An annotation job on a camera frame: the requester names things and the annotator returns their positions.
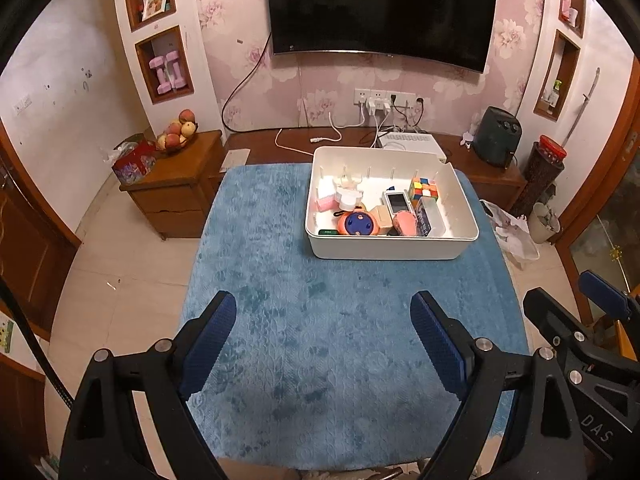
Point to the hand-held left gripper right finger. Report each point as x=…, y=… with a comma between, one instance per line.
x=440, y=350

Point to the wooden side cabinet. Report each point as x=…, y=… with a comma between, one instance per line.
x=175, y=180

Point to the white wall socket row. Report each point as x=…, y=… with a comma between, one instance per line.
x=382, y=95

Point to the long low wooden cabinet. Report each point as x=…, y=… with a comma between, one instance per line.
x=295, y=140

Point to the red tissue box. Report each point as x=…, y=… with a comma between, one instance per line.
x=134, y=165

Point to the white plastic bag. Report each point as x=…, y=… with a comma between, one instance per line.
x=510, y=232

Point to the multicoloured puzzle cube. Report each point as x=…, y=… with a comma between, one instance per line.
x=425, y=189

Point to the small green box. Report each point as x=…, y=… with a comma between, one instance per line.
x=327, y=232

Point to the white wall shelf unit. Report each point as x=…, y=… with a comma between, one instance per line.
x=127, y=35
x=545, y=50

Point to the beige wooden block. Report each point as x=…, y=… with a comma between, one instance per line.
x=382, y=215

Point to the black wall television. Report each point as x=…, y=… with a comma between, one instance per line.
x=380, y=5

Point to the small round cream object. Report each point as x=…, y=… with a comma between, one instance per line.
x=347, y=199

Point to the red lidded jar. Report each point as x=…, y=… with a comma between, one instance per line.
x=552, y=149

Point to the pink soft object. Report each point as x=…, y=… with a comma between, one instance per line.
x=405, y=223

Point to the white light switch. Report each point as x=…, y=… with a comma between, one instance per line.
x=22, y=105

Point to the pink dumbbell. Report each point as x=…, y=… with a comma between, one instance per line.
x=175, y=70
x=161, y=74

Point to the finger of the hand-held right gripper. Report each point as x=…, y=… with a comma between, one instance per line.
x=550, y=312
x=605, y=294

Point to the pink and white box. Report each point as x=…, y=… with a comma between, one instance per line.
x=325, y=201

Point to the fruit basket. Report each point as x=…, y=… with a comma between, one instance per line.
x=176, y=130

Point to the white set-top box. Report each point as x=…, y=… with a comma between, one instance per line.
x=415, y=144

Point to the orange round toy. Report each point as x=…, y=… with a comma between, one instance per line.
x=355, y=222

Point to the clear plastic holder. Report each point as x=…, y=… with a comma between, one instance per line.
x=350, y=180

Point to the white box with dark panel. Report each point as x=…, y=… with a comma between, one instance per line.
x=396, y=202

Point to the white storage bin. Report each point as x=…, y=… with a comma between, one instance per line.
x=390, y=250

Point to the dark woven stand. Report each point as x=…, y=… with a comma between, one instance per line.
x=535, y=182

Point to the dark fruit bowl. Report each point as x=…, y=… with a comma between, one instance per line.
x=176, y=148

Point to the clear plastic case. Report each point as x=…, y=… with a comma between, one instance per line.
x=437, y=220

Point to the small white figurine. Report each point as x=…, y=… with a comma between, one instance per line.
x=467, y=138

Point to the dark blue card box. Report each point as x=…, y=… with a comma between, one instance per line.
x=424, y=222

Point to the wooden glass door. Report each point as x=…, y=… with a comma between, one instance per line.
x=620, y=160

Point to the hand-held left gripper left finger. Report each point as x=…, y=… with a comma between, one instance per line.
x=207, y=350

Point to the dark green air fryer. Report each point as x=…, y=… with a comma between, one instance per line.
x=497, y=135

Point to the blue table mat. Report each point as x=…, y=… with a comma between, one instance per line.
x=310, y=310

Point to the white charger plug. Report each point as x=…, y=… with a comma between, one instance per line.
x=385, y=106
x=372, y=107

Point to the grey metal rod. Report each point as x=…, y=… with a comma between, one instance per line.
x=586, y=99

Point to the picture book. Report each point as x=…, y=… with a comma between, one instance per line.
x=154, y=1

